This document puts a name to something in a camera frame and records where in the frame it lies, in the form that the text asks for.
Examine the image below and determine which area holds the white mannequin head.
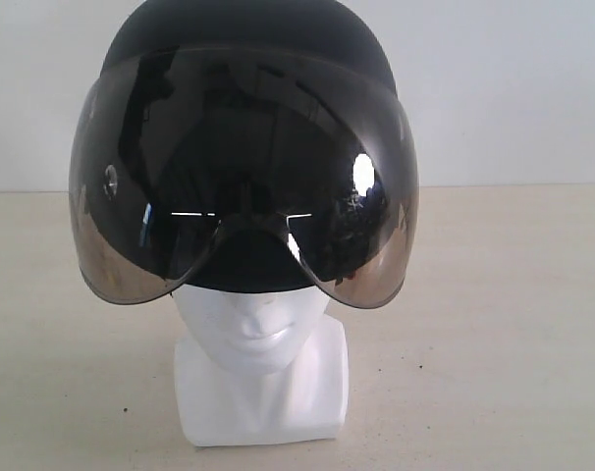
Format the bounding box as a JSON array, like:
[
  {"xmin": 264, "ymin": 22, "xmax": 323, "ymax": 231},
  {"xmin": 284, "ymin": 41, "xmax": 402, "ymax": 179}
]
[{"xmin": 172, "ymin": 285, "xmax": 350, "ymax": 447}]

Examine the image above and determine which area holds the black helmet with tinted visor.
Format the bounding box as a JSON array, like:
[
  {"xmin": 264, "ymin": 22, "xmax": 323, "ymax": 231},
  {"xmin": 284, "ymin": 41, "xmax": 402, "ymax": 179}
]
[{"xmin": 69, "ymin": 1, "xmax": 419, "ymax": 309}]

